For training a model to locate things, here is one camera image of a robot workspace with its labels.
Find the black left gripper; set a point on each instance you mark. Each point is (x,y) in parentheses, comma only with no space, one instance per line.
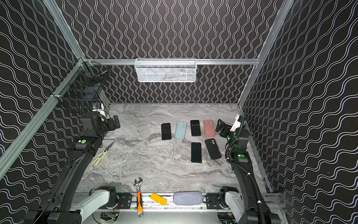
(112,123)

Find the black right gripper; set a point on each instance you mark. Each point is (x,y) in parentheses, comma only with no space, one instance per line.
(226,129)

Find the pink phone case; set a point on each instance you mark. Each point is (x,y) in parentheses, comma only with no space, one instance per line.
(209,129)

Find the black phone case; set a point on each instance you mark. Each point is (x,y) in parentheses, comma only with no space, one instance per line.
(213,149)

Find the black phone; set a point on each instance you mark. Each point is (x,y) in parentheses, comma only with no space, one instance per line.
(166,131)
(196,155)

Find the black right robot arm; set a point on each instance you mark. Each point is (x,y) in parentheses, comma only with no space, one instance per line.
(251,207)

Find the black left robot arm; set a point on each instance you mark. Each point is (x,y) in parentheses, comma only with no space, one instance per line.
(58,207)

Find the white mesh basket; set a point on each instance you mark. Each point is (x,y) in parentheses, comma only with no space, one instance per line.
(166,70)

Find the grey fabric pouch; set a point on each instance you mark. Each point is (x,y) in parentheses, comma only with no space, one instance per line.
(188,198)

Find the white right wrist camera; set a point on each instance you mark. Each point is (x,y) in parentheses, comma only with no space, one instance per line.
(237,121)

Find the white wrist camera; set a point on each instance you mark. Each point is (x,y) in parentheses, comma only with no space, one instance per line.
(237,121)
(99,107)

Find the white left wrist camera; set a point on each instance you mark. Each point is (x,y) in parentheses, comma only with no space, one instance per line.
(99,107)

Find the scissors with pale handles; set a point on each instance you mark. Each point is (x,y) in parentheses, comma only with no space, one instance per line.
(98,159)

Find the black wire basket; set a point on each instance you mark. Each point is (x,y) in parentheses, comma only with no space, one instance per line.
(86,88)

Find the orange handled adjustable wrench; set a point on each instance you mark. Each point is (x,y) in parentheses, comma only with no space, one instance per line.
(139,201)

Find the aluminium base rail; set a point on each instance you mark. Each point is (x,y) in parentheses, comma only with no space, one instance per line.
(167,201)

